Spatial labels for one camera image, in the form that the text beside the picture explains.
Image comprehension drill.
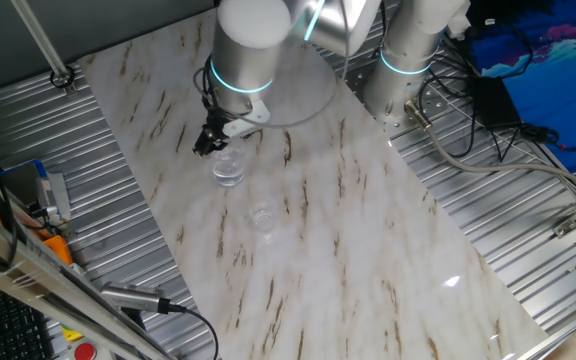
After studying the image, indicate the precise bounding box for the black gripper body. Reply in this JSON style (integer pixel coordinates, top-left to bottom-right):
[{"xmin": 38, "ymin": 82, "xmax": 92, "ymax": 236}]
[{"xmin": 201, "ymin": 110, "xmax": 230, "ymax": 147}]

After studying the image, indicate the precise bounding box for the glass mug with water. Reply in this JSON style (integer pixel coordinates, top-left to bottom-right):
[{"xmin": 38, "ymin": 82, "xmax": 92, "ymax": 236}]
[{"xmin": 210, "ymin": 143, "xmax": 247, "ymax": 189}]

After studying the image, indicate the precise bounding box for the small empty glass cup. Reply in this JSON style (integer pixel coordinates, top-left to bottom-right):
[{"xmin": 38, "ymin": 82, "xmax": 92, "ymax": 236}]
[{"xmin": 246, "ymin": 201, "xmax": 277, "ymax": 236}]

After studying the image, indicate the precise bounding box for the marble pattern table sheet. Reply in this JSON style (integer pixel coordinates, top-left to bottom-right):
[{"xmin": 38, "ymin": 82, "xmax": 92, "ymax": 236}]
[{"xmin": 76, "ymin": 7, "xmax": 549, "ymax": 360}]

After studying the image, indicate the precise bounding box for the orange box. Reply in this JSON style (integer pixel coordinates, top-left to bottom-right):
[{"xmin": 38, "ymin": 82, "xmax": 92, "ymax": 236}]
[{"xmin": 42, "ymin": 233, "xmax": 75, "ymax": 266}]

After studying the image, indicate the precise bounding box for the aluminium slanted pole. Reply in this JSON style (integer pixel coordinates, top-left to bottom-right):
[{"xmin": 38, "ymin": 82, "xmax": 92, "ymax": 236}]
[{"xmin": 10, "ymin": 0, "xmax": 78, "ymax": 96}]

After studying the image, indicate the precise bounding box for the grey box red button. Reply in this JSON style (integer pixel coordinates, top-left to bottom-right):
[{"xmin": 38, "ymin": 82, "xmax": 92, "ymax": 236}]
[{"xmin": 65, "ymin": 339, "xmax": 117, "ymax": 360}]

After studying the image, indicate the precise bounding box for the black keyboard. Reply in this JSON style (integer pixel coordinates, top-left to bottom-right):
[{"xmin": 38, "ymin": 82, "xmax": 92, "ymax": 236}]
[{"xmin": 0, "ymin": 277, "xmax": 57, "ymax": 360}]

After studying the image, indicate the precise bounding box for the black power adapter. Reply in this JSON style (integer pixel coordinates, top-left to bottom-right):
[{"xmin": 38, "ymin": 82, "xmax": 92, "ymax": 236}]
[{"xmin": 472, "ymin": 74, "xmax": 523, "ymax": 130}]

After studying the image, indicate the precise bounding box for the blue printed poster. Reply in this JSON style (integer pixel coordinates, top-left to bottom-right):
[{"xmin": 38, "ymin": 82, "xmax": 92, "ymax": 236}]
[{"xmin": 467, "ymin": 0, "xmax": 576, "ymax": 174}]

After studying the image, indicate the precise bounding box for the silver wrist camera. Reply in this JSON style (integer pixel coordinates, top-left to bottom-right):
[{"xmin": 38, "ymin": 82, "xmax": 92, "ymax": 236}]
[{"xmin": 221, "ymin": 98, "xmax": 272, "ymax": 139}]

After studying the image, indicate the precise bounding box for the black ribbed camera cable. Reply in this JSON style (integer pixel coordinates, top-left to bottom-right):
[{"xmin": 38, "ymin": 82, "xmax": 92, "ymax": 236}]
[{"xmin": 157, "ymin": 298, "xmax": 220, "ymax": 360}]

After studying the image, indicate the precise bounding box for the silver ribbed camera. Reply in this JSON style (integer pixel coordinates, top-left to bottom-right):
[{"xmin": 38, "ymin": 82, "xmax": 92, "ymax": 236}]
[{"xmin": 99, "ymin": 280, "xmax": 172, "ymax": 315}]

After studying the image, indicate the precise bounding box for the thick grey cable metal connector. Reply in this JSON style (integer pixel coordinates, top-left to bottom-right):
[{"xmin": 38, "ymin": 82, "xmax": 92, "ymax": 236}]
[{"xmin": 402, "ymin": 98, "xmax": 576, "ymax": 201}]

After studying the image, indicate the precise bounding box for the aluminium frame beam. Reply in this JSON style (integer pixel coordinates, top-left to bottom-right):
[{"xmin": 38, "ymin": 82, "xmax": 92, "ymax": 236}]
[{"xmin": 0, "ymin": 197, "xmax": 174, "ymax": 360}]

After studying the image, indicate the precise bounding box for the thin black cable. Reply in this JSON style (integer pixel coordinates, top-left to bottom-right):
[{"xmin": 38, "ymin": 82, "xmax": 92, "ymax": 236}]
[{"xmin": 417, "ymin": 64, "xmax": 480, "ymax": 159}]

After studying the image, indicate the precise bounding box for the black knotted adapter cable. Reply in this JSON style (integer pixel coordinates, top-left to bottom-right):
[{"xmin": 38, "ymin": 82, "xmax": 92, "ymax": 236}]
[{"xmin": 490, "ymin": 122, "xmax": 576, "ymax": 164}]

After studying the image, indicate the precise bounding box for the aluminium table edge rail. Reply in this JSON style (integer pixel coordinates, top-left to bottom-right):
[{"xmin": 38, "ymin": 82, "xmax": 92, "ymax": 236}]
[{"xmin": 512, "ymin": 299, "xmax": 576, "ymax": 360}]

